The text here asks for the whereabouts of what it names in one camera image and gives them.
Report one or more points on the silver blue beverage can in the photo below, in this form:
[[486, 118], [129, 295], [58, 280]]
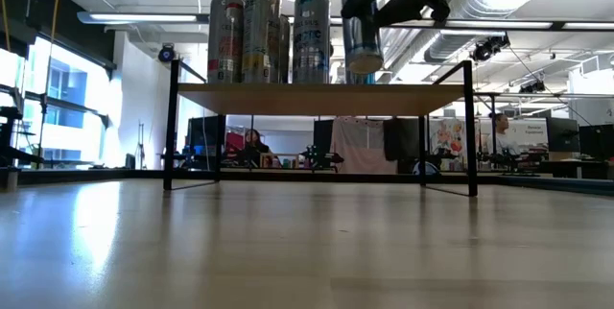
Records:
[[362, 45]]

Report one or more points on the black background robot arm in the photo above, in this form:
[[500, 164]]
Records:
[[321, 158]]

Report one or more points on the wooden shelf black metal legs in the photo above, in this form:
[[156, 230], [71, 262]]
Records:
[[316, 100]]

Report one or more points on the black ceiling spotlight cluster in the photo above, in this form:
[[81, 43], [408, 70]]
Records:
[[484, 50]]

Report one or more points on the black hanging cloth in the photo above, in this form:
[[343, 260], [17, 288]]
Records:
[[323, 136], [400, 138]]

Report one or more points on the colourful floral poster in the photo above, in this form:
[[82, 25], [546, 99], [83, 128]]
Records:
[[446, 138]]

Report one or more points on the pale pink hanging cloth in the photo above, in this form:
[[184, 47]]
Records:
[[360, 146]]

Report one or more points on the person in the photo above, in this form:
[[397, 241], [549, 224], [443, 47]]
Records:
[[503, 138], [254, 148]]

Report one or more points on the white sign board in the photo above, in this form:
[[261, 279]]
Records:
[[532, 131]]

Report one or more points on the black computer monitor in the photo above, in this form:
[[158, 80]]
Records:
[[562, 134], [597, 142], [201, 134]]

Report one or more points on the round black ceiling speaker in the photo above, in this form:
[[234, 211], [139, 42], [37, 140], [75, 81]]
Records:
[[166, 53]]

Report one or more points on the long linear ceiling light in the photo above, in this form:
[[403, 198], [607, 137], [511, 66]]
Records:
[[144, 17]]

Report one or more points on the thin metal tripod stand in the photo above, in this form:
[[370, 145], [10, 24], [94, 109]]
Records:
[[140, 146]]

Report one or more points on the large bright window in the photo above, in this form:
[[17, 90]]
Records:
[[72, 107]]

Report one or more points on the black equipment rack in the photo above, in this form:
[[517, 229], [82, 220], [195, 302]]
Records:
[[7, 155]]

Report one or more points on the black aluminium table frame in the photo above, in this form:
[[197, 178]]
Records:
[[96, 175]]

